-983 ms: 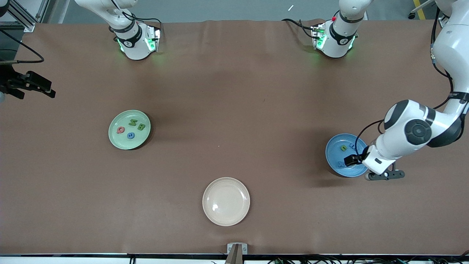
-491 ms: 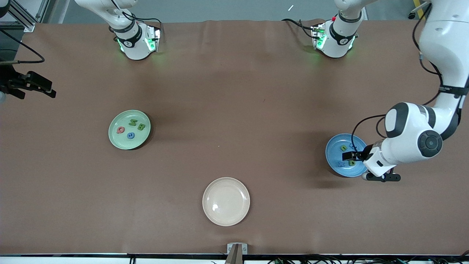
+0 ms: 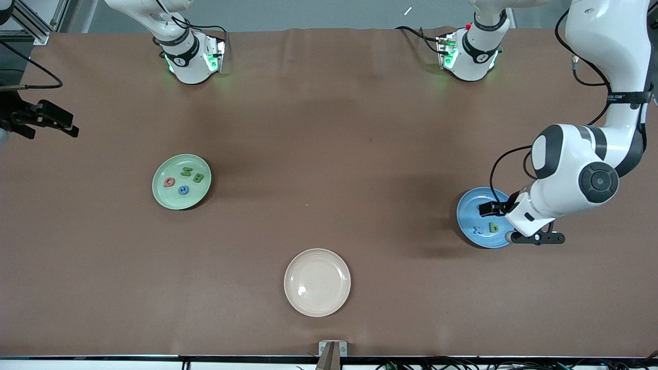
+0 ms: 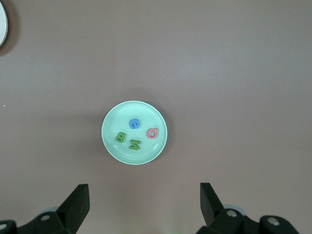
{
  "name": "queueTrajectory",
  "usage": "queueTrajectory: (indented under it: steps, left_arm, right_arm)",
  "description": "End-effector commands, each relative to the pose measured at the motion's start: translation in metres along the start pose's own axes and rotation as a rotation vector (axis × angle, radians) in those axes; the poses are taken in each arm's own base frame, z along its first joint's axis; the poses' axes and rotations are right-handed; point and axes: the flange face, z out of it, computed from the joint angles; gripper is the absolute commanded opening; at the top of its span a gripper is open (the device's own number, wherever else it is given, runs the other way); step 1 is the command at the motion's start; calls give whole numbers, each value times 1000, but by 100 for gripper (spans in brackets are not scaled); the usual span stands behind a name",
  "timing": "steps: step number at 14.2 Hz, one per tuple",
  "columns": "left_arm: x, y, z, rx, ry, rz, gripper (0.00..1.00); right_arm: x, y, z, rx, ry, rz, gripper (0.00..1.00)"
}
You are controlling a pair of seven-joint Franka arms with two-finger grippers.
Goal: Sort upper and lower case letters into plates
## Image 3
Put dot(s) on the aluminium frame profile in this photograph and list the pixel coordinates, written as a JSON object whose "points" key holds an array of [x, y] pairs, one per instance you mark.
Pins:
{"points": [[41, 37]]}

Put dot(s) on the blue plate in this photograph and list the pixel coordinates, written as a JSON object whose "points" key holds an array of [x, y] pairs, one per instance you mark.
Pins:
{"points": [[470, 210]]}

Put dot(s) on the beige plate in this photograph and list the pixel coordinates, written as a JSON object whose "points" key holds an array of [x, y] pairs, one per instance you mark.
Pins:
{"points": [[317, 282]]}

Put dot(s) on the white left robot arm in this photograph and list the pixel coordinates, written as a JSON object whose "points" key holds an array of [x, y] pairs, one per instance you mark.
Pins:
{"points": [[606, 31]]}

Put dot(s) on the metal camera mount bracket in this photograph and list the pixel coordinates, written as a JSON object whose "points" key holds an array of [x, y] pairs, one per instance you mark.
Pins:
{"points": [[332, 349]]}

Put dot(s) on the pink letter Q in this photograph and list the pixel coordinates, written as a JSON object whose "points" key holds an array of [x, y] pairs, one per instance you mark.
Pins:
{"points": [[165, 180]]}

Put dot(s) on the green letter N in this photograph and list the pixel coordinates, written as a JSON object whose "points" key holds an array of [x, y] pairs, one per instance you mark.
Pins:
{"points": [[186, 171]]}

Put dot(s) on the green letter q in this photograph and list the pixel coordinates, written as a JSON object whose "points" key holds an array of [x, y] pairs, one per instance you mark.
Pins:
{"points": [[491, 226]]}

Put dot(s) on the brown table cover sheet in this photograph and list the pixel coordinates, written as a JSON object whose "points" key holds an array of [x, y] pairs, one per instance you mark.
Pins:
{"points": [[329, 128]]}

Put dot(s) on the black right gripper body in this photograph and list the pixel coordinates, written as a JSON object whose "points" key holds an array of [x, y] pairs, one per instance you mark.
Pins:
{"points": [[14, 114]]}

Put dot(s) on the light green plate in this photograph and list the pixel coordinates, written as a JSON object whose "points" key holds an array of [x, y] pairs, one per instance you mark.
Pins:
{"points": [[198, 198]]}

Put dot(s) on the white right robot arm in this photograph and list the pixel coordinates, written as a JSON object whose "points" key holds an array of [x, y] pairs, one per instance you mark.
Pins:
{"points": [[190, 67]]}

